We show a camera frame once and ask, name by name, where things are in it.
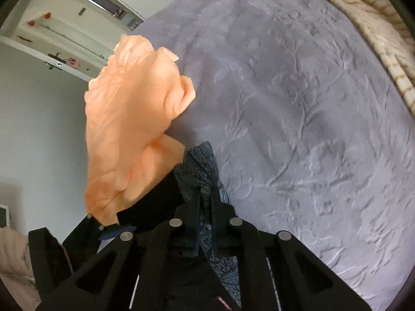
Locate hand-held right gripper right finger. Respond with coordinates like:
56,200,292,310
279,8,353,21
210,188,371,311

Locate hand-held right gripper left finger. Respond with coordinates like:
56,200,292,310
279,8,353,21
36,190,201,311

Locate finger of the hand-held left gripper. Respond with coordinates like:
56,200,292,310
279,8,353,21
29,228,74,295
61,214,136,266

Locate black pants with patterned waistband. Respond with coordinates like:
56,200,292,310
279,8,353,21
116,141,276,311

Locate orange garment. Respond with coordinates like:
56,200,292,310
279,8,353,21
84,34,197,225

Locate beige cloth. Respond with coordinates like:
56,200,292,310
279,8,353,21
0,226,37,287

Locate purple embossed blanket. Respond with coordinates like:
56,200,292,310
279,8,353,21
133,0,415,311

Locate cream striped garment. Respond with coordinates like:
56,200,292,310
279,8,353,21
307,0,415,117

